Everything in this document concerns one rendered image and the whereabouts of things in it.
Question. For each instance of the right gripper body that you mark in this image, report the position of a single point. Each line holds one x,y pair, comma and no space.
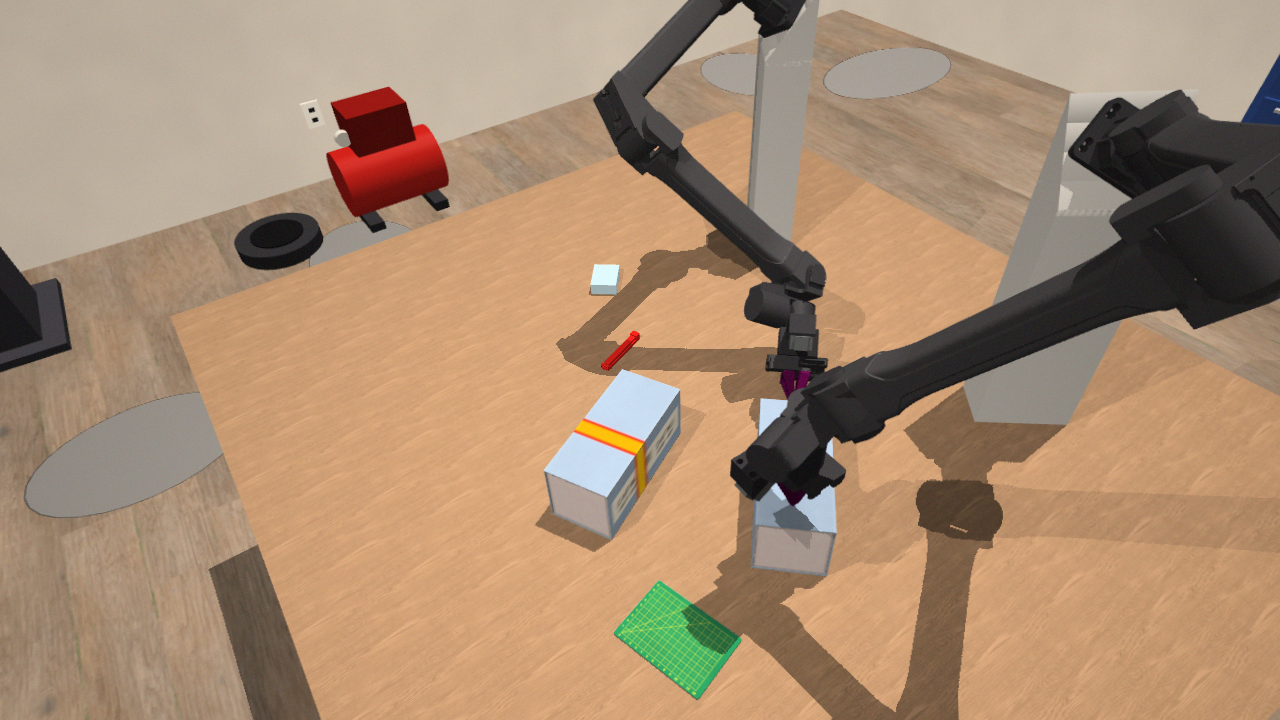
778,363

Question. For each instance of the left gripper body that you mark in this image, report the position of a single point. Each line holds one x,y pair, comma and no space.
831,473

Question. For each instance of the green cutting mat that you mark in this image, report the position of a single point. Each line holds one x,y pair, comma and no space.
678,638

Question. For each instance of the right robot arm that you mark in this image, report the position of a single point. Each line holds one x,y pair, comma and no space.
636,133

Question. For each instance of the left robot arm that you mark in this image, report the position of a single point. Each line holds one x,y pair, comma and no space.
1226,232

